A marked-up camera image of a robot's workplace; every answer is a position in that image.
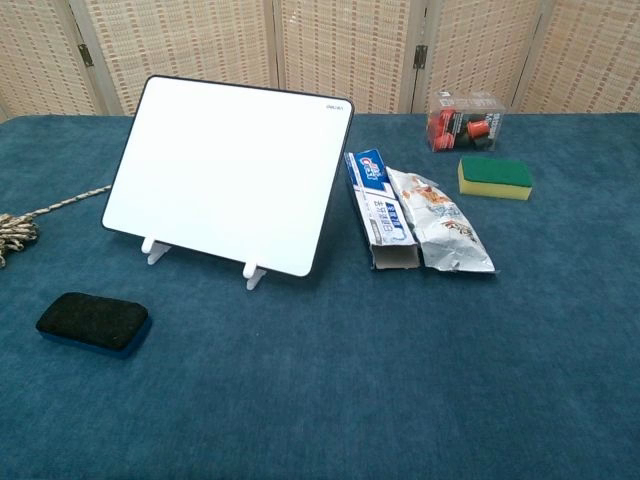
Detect white rectangular board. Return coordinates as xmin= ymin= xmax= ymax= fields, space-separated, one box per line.
xmin=101 ymin=74 xmax=355 ymax=279

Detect silver white snack bag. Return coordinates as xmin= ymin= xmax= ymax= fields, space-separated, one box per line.
xmin=385 ymin=166 xmax=498 ymax=275

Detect black felt blue-backed eraser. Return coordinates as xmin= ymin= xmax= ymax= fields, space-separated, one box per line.
xmin=35 ymin=291 xmax=153 ymax=359

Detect blue carpet table cover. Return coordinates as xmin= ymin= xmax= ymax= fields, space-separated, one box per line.
xmin=0 ymin=112 xmax=640 ymax=480

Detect small white plastic cylinder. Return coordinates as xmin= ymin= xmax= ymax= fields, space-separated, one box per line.
xmin=241 ymin=256 xmax=267 ymax=292
xmin=140 ymin=238 xmax=169 ymax=265

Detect beige braided rope bundle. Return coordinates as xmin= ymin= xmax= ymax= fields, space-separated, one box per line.
xmin=0 ymin=184 xmax=113 ymax=269

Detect woven bamboo folding screen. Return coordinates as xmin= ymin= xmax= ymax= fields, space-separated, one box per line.
xmin=0 ymin=0 xmax=640 ymax=122

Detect blue white toothpaste box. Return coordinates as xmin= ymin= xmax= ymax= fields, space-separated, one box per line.
xmin=343 ymin=148 xmax=421 ymax=272

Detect green yellow scouring sponge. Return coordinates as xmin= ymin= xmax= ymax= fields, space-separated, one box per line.
xmin=457 ymin=155 xmax=534 ymax=202

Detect clear box red black parts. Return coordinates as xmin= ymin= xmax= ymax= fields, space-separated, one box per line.
xmin=426 ymin=89 xmax=507 ymax=154

